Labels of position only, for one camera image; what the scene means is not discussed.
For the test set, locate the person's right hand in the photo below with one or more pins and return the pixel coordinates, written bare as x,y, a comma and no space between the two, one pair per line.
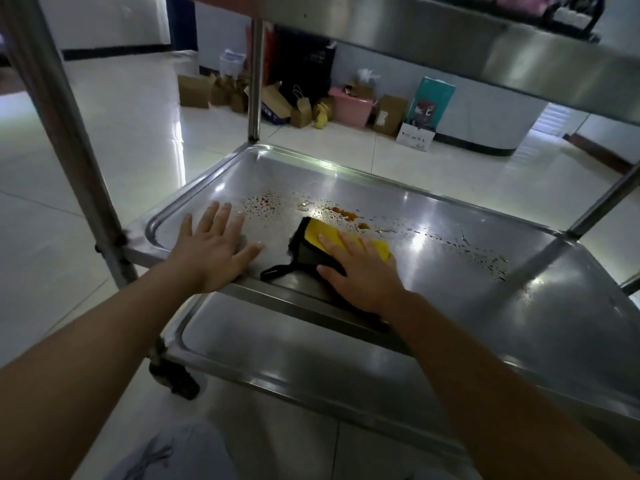
365,284

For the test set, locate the person's left hand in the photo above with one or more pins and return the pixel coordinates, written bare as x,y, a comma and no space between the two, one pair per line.
210,259

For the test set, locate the person's left middle finger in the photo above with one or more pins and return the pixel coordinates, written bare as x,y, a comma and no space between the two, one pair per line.
224,219

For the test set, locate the person's left little finger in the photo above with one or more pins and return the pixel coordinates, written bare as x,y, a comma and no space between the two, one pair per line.
186,227

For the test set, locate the person's right middle finger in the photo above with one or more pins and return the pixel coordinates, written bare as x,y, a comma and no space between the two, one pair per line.
349,242

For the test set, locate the person's right thumb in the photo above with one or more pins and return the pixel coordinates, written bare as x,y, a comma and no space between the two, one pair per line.
330,275

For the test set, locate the person's right little finger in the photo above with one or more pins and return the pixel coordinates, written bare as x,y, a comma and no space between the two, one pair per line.
387,260

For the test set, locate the person's left thumb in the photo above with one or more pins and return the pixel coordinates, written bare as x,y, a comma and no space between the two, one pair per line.
249,253

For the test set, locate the yellow and black cleaning cloth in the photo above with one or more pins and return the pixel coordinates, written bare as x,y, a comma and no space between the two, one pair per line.
315,239

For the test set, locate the person's left forearm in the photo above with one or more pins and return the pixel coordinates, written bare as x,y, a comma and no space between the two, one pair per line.
85,374

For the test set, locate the person's right forearm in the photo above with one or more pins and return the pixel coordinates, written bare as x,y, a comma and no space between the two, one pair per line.
490,394

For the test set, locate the brown liquid spill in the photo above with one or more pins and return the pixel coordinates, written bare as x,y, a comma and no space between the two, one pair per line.
350,214

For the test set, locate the stainless steel trolley cart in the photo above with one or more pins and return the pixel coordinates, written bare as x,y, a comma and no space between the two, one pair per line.
450,294

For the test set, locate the cardboard box with blue side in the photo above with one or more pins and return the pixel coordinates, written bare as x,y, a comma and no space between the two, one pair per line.
275,107

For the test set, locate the white flat box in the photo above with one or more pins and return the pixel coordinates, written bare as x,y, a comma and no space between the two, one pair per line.
415,137

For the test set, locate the open brown cardboard box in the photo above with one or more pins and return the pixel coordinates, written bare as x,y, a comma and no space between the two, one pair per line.
231,94

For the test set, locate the yellow toy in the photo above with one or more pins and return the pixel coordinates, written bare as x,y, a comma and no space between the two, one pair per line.
322,116

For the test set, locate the pink plastic bin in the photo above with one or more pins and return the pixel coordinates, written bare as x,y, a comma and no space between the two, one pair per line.
350,112

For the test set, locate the small brown paper bag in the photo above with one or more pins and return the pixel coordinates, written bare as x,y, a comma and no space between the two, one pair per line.
301,112

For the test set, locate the plain brown cardboard box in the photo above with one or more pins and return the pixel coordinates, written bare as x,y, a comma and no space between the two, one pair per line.
194,90

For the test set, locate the brown box with label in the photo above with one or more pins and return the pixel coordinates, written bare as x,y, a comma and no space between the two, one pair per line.
389,115

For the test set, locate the black caster wheel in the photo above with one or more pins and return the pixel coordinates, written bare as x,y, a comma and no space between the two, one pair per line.
175,374

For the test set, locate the cardboard box with white paper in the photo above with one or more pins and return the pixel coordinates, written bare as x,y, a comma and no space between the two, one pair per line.
361,87

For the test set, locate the white plastic bag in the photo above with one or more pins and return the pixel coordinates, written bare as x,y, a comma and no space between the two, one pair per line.
232,61

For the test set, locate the teal printed box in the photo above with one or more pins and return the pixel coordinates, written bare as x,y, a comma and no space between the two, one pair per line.
430,102

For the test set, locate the black shopping bag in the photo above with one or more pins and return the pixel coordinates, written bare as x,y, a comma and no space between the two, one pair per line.
305,64

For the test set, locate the person's grey trousers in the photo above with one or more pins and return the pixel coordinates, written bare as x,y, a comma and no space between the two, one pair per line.
185,454

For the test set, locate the pink cloth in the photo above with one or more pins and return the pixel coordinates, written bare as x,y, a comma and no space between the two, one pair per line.
500,2

